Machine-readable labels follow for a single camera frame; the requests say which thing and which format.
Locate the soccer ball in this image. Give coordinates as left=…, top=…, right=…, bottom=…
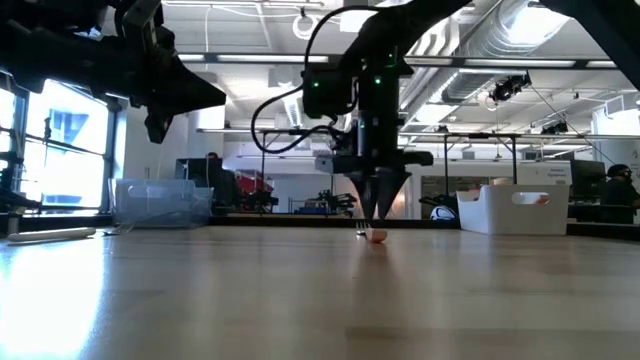
left=429, top=204, right=460, bottom=222

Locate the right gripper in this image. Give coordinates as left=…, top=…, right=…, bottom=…
left=314, top=66, right=435, bottom=220

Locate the black metal rig frame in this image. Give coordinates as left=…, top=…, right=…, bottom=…
left=442, top=131, right=519, bottom=199
left=259, top=128, right=337, bottom=216

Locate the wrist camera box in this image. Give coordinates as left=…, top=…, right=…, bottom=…
left=119, top=0, right=166, bottom=51
left=301, top=66, right=359, bottom=120

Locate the black right camera cable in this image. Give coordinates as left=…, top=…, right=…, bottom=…
left=249, top=4, right=381, bottom=155

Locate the small black overhead camera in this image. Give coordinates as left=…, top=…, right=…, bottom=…
left=541, top=119, right=570, bottom=136

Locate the long ceiling light bar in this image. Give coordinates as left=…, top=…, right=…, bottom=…
left=177, top=51, right=619, bottom=70

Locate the white sign board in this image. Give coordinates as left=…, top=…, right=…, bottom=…
left=516, top=160, right=574, bottom=187

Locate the clear plastic bin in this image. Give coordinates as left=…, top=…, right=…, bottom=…
left=110, top=178, right=215, bottom=230

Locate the white cable coil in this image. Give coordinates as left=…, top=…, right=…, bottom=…
left=291, top=13, right=320, bottom=42

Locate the person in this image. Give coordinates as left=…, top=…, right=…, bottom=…
left=204, top=151, right=242, bottom=212
left=601, top=163, right=640, bottom=225

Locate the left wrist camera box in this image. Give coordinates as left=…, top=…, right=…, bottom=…
left=119, top=0, right=166, bottom=51

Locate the white-handled silver fork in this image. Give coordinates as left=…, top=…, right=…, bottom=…
left=7, top=219, right=135, bottom=244

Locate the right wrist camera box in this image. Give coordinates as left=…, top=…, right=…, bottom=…
left=301, top=66, right=359, bottom=120

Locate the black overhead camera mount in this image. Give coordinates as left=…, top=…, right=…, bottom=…
left=488, top=71, right=533, bottom=103

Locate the white plastic bin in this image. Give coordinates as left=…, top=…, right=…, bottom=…
left=455, top=184, right=571, bottom=236

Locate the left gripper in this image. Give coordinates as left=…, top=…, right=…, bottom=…
left=112, top=47, right=228, bottom=145

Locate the black background machine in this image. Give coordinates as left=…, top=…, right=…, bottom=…
left=0, top=149, right=44, bottom=214

